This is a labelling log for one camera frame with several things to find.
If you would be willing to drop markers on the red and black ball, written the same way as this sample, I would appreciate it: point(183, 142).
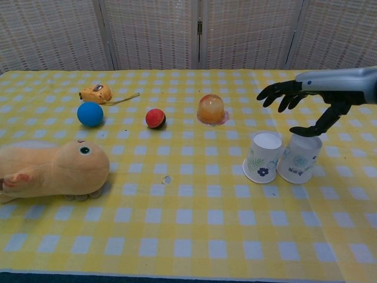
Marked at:
point(155, 118)

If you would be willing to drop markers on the white floral paper cup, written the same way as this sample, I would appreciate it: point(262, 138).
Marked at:
point(262, 159)
point(297, 165)

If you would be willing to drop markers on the yellow checkered tablecloth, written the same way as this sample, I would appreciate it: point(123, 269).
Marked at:
point(347, 206)
point(176, 224)

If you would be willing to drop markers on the orange translucent dome toy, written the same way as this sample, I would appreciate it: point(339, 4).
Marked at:
point(210, 110)

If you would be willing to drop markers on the yellow tape measure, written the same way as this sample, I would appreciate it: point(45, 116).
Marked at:
point(95, 92)

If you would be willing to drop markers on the orange plush animal toy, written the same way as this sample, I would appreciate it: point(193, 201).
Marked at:
point(59, 171)

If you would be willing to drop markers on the blue ball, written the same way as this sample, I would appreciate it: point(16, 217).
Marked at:
point(90, 114)

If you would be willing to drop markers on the woven folding screen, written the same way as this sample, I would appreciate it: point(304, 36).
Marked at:
point(153, 32)

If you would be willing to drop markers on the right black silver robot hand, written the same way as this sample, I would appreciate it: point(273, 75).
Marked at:
point(338, 84)

